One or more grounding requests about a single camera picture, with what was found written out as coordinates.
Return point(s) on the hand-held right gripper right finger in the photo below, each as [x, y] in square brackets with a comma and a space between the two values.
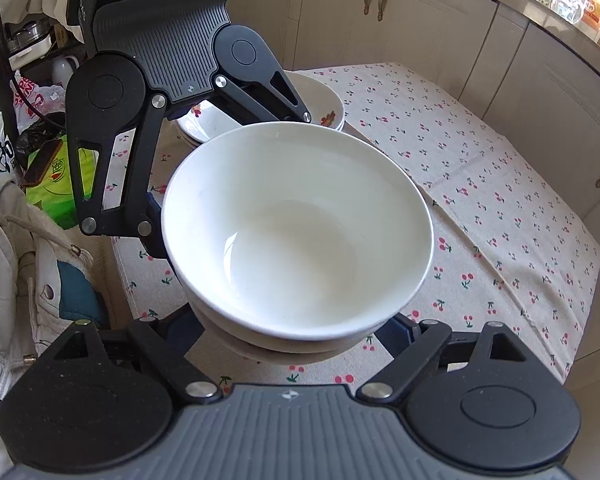
[397, 340]

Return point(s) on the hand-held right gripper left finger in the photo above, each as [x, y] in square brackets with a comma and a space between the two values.
[185, 332]

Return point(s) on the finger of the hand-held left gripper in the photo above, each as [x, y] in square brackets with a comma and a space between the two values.
[145, 225]
[252, 105]

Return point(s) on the white plate fruit print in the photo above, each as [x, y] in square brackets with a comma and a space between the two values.
[322, 97]
[192, 144]
[187, 136]

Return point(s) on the white bowl pink flowers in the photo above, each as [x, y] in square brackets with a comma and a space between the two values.
[305, 348]
[300, 359]
[300, 240]

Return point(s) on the green plastic bag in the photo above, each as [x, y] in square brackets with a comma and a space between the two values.
[50, 195]

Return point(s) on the white kettle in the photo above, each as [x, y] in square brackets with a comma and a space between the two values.
[62, 70]

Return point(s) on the dark smartphone orange case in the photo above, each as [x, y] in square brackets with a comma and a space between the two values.
[42, 162]

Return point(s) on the white hooded jacket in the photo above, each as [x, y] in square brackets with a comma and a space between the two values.
[10, 260]

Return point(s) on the black plastic bag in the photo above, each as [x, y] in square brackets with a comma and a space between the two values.
[37, 135]

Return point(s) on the steel pot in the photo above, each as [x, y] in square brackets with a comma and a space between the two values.
[27, 35]

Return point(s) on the white plastic bag red print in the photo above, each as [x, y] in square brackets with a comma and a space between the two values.
[35, 97]

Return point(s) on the cherry print tablecloth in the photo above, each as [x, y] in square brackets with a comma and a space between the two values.
[480, 185]

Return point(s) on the glass teapot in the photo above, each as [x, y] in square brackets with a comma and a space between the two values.
[567, 7]

